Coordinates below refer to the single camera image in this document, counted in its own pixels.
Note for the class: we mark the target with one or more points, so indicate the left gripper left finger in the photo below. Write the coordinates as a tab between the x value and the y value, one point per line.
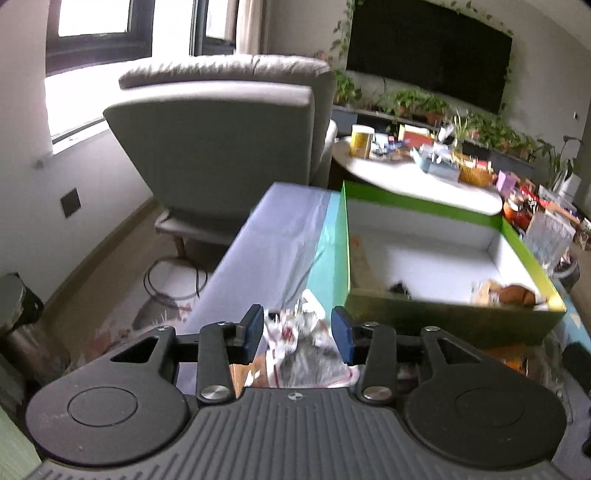
215	348

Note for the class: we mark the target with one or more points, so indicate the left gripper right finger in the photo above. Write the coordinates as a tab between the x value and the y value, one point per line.
389	362

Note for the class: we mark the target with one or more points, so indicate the green cardboard box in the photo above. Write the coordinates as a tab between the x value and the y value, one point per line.
414	263

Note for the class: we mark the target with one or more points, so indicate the spider plant in vase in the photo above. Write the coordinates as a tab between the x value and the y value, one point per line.
459	129

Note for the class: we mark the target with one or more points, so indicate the teal storage tray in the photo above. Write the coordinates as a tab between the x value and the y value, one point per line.
434	164

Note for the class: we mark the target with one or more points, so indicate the black wall television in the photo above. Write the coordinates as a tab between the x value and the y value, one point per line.
432	47

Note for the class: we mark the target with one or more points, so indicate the black wall socket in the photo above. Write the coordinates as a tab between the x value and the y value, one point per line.
70	203

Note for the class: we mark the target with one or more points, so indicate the wicker basket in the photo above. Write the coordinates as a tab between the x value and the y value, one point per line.
475	172

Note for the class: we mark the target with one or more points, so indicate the white crinkled snack packet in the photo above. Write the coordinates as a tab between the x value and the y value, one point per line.
301	352

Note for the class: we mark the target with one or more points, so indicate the patterned blue grey tablecloth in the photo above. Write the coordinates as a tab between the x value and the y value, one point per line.
290	244

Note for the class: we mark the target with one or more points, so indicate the yellow sachima snack packet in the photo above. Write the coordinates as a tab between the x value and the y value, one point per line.
491	293

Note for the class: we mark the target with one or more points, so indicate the grey armchair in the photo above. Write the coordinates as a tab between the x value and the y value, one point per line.
210	134

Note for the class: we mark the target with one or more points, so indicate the yellow can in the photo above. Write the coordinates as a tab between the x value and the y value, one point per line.
361	141

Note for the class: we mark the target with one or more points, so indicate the black framed window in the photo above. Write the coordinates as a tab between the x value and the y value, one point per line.
88	33

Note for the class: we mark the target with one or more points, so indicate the round white coffee table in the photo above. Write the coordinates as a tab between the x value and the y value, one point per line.
406	178

